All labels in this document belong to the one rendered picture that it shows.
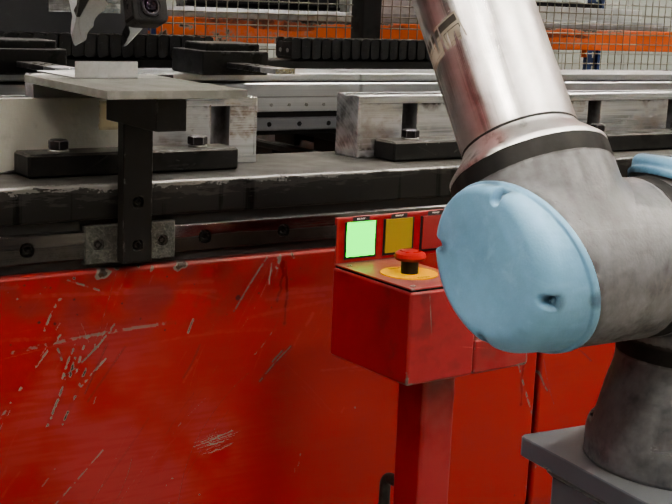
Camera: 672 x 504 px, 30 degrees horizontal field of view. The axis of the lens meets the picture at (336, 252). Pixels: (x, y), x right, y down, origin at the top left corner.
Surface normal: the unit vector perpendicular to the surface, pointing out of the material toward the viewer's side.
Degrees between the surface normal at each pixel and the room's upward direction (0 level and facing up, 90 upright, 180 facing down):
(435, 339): 90
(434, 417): 90
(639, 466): 90
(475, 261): 96
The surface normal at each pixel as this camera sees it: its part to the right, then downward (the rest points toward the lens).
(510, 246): -0.82, 0.18
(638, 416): -0.69, -0.19
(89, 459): 0.55, 0.18
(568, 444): 0.04, -0.98
